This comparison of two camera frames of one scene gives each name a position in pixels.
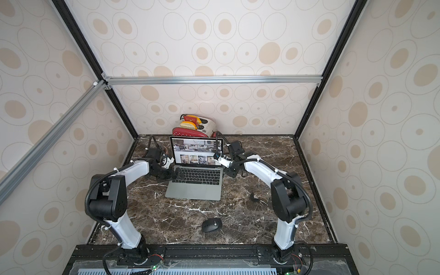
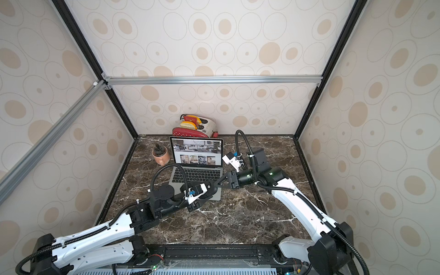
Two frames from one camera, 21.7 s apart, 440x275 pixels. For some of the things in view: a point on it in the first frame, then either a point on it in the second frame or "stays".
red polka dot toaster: (195, 126) stays
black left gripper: (171, 176) to (199, 203)
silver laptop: (203, 171) stays
